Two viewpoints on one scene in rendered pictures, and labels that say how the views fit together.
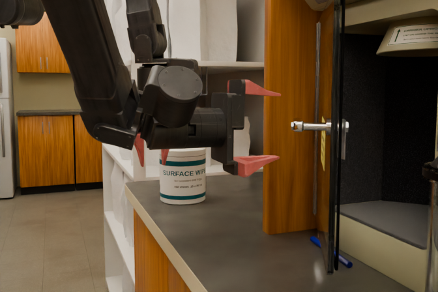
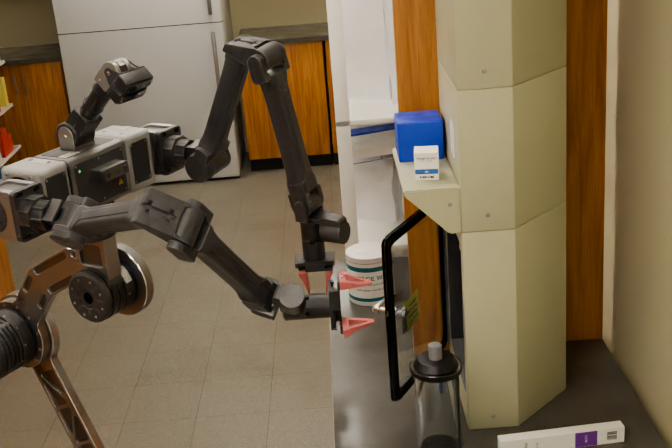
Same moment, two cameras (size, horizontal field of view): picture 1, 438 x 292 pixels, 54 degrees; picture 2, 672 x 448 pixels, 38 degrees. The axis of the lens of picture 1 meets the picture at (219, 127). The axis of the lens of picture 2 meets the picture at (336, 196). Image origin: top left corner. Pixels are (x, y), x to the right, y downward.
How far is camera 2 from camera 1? 172 cm
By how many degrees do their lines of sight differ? 25
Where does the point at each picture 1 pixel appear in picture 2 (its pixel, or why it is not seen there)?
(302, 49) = not seen: hidden behind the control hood
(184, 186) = (366, 289)
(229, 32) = not seen: hidden behind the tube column
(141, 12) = (297, 185)
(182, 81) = (292, 295)
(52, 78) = not seen: outside the picture
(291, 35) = not seen: hidden behind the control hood
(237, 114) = (335, 302)
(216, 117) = (323, 303)
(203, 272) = (339, 384)
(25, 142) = (251, 89)
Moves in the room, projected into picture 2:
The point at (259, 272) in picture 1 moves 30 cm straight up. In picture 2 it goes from (376, 389) to (368, 275)
